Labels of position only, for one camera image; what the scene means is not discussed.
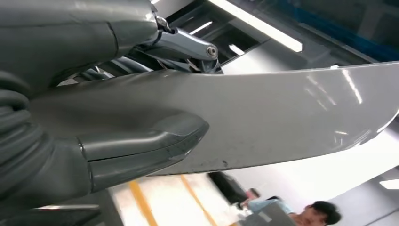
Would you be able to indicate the ceiling light strip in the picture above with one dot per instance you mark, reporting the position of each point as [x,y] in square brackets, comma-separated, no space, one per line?
[258,25]

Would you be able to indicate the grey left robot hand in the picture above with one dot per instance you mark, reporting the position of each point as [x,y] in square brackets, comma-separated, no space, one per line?
[62,31]

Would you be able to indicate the person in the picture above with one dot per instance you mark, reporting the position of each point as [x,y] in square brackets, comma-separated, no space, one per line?
[321,215]

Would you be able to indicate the black object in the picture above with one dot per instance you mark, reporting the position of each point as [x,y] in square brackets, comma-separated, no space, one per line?
[227,187]

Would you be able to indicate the yellow floor tape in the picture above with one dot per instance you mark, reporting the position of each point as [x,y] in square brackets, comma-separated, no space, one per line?
[142,202]
[199,202]

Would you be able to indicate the grey box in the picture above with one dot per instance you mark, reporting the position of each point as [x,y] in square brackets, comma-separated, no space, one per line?
[268,218]

